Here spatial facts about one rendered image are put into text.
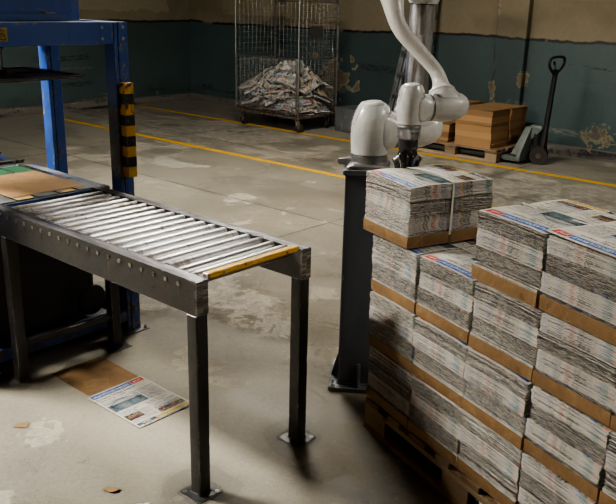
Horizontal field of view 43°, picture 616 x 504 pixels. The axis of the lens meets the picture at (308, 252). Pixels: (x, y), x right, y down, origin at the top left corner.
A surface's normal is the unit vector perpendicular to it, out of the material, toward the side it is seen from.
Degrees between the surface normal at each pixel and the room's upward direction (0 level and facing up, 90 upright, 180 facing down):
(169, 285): 90
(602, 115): 90
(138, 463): 0
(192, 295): 90
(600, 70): 90
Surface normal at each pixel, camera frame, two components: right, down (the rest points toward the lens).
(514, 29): -0.67, 0.21
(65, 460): 0.02, -0.95
